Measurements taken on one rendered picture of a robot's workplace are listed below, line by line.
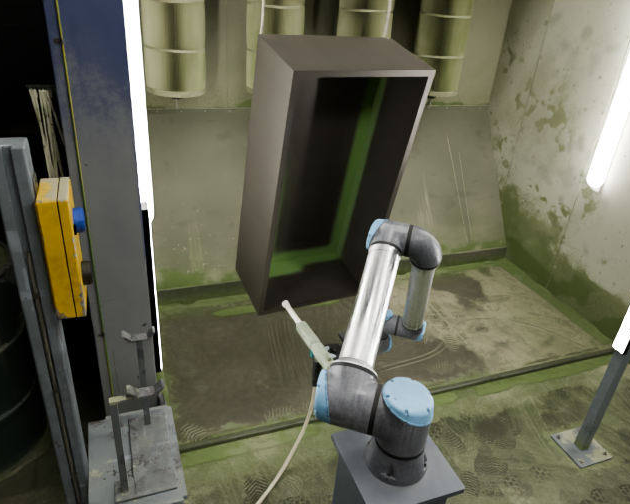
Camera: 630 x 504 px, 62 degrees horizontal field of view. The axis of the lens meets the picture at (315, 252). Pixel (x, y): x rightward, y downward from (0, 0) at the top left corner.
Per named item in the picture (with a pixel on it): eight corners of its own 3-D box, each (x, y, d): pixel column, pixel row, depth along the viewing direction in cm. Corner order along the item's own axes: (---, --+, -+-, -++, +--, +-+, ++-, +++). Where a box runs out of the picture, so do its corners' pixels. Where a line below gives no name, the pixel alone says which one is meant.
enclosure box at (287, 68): (235, 268, 276) (257, 33, 201) (336, 251, 301) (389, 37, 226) (258, 316, 252) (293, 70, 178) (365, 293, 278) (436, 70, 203)
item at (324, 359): (332, 402, 223) (338, 360, 211) (322, 405, 221) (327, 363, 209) (287, 334, 260) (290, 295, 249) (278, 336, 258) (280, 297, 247)
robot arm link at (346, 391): (367, 427, 145) (417, 215, 183) (306, 410, 149) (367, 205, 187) (366, 440, 158) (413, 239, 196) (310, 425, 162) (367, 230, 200)
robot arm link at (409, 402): (423, 464, 149) (434, 419, 141) (364, 447, 153) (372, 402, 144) (428, 425, 162) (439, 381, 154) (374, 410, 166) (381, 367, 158)
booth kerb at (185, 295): (140, 311, 318) (138, 293, 312) (140, 309, 320) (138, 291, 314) (503, 261, 411) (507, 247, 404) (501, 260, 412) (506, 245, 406)
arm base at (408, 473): (438, 477, 158) (445, 454, 153) (381, 493, 151) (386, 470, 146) (407, 429, 173) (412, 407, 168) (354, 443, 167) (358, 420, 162)
